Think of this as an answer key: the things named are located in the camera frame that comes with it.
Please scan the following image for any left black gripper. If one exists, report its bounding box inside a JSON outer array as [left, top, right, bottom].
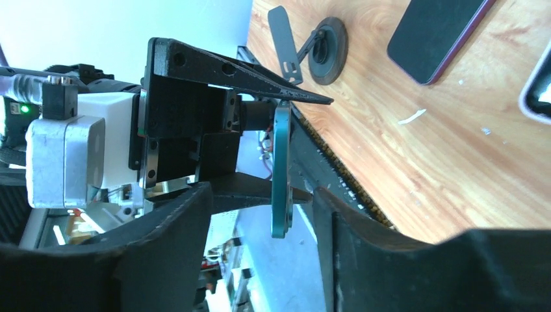
[[129, 37, 333, 213]]

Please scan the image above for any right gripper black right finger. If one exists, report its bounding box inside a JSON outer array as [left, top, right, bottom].
[[313, 187, 550, 311]]

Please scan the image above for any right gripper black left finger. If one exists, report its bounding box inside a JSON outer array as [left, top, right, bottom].
[[1, 182, 213, 311]]

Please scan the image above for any blue phone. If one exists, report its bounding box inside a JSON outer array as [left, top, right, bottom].
[[271, 101, 293, 239]]

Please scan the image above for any grey round-base phone stand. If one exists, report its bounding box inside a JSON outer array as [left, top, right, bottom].
[[268, 6, 348, 86]]

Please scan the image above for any pink case smartphone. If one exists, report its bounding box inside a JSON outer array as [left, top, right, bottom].
[[519, 42, 550, 125]]

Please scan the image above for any purple dark smartphone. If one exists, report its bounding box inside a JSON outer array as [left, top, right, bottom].
[[387, 0, 495, 85]]

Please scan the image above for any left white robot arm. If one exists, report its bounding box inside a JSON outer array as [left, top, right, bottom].
[[1, 38, 332, 238]]

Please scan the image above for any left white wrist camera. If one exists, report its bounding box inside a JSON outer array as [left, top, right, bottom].
[[25, 92, 138, 209]]

